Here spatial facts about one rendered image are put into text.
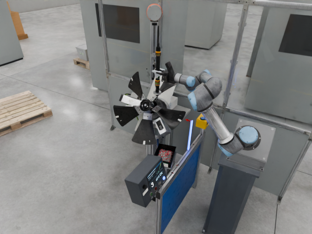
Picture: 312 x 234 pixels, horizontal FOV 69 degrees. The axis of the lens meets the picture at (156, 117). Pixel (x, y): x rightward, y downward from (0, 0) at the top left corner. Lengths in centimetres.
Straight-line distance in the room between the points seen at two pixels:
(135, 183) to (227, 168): 83
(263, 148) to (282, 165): 100
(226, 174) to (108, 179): 161
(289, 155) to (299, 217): 75
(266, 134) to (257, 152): 15
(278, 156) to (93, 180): 219
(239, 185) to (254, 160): 25
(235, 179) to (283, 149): 90
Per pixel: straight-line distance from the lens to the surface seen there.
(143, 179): 134
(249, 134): 162
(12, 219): 305
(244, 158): 186
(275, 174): 293
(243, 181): 195
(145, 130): 205
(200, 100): 144
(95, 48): 468
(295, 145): 265
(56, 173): 329
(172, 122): 195
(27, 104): 472
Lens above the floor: 227
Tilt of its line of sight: 34 degrees down
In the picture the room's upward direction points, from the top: 1 degrees clockwise
